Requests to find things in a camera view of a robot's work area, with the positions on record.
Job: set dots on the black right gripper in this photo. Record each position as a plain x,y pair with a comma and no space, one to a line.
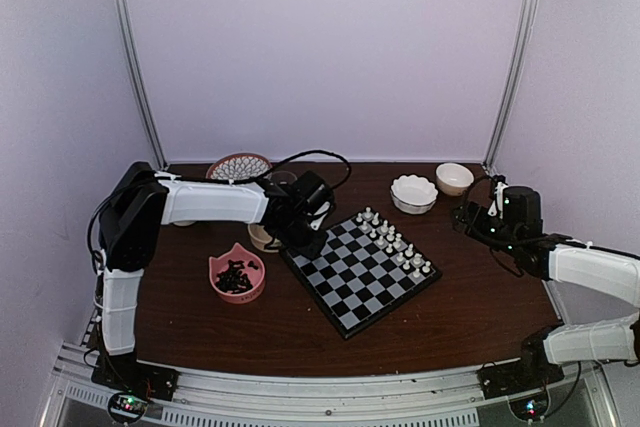
468,209

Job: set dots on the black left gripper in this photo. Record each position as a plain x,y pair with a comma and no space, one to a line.
308,251

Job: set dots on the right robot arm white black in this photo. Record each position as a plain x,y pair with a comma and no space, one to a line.
594,288

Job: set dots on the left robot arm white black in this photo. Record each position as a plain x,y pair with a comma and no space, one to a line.
144,201

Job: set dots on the clear drinking glass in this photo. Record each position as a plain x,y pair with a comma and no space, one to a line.
282,177

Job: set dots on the cream cat-shaped bowl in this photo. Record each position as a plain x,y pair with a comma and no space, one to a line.
262,240

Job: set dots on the cream round bowl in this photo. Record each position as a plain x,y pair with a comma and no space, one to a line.
453,179

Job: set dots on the patterned ceramic plate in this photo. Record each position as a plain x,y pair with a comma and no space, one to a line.
239,166

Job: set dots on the pink cat-shaped bowl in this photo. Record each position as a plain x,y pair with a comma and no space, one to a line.
237,276

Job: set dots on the black white chessboard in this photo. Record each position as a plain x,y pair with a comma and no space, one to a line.
356,280

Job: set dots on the white scalloped bowl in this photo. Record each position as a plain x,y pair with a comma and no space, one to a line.
412,194

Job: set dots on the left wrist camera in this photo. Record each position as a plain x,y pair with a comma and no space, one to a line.
315,220

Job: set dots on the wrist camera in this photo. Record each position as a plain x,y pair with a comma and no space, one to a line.
315,220
498,186

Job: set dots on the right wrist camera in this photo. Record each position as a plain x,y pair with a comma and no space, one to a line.
498,186

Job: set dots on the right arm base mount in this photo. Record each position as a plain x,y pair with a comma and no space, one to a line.
506,379

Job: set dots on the aluminium front rail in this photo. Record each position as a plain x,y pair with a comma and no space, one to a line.
452,397

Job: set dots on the right aluminium frame post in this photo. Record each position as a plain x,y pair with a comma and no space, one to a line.
524,30

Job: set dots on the aluminium frame post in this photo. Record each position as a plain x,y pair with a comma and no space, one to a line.
137,83
524,30

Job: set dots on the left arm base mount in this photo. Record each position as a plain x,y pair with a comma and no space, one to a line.
126,373

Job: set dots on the left aluminium frame post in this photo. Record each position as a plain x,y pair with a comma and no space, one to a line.
137,83

